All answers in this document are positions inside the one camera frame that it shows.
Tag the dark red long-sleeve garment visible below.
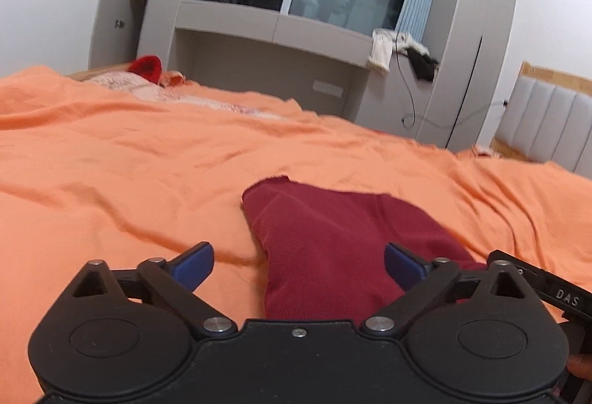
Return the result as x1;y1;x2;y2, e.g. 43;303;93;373
242;176;482;323

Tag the orange bed cover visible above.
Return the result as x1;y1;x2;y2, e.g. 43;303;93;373
1;67;591;403

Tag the grey padded headboard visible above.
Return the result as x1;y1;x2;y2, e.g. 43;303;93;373
490;62;591;178

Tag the black cloth on sill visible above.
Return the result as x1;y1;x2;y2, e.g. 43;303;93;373
406;47;440;83

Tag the bright red cloth item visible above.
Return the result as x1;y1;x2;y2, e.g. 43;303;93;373
127;55;162;84

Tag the white cloth on sill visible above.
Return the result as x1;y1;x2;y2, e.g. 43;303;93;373
366;28;430;75

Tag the black power cable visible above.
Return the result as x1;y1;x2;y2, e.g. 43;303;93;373
392;33;513;129

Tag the white wall socket plate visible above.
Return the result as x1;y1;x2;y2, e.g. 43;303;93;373
312;80;344;98

